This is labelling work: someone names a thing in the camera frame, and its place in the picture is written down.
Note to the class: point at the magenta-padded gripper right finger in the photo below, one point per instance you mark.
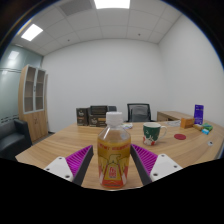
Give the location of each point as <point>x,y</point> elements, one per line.
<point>165,165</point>

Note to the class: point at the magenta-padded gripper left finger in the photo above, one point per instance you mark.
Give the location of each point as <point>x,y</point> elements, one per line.
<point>59,166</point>

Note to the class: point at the yellow-labelled tea drink bottle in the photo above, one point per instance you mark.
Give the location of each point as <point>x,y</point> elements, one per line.
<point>113,156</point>

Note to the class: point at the green and white mug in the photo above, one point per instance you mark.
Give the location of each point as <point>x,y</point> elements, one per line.
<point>151,133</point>

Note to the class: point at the white paper packet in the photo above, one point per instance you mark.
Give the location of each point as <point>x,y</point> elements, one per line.
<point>173,123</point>

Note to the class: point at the wooden shelf cabinet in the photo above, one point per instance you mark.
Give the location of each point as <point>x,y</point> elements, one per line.
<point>36,125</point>

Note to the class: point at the orange-brown box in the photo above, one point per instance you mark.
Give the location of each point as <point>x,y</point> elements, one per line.
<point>187,123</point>

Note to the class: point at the wooden side desk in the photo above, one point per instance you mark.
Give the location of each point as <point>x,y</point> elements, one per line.
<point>170,115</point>

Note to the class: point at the small tan box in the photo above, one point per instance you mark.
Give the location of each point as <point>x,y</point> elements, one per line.
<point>198,127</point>

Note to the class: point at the small light blue packet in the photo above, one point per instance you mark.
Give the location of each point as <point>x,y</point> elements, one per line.
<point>205,131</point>

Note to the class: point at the black leather sofa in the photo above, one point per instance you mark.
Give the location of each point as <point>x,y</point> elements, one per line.
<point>13,140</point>

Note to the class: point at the printed leaflet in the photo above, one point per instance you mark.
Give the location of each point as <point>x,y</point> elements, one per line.
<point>128,126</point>

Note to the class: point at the green packet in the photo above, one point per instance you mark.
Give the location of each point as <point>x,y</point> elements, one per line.
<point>208,126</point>

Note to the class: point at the black mesh office chair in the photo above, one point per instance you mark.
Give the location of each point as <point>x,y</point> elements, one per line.
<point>139,112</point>

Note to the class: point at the tall purple box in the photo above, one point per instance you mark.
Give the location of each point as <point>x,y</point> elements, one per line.
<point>198,114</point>

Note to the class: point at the small square ceiling light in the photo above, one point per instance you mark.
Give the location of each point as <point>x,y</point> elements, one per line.
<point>32,32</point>

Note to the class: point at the ceiling air vent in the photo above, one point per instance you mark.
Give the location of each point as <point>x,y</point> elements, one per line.
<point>76,6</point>

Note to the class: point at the large square ceiling light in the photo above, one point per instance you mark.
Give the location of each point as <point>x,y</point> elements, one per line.
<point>112,3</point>

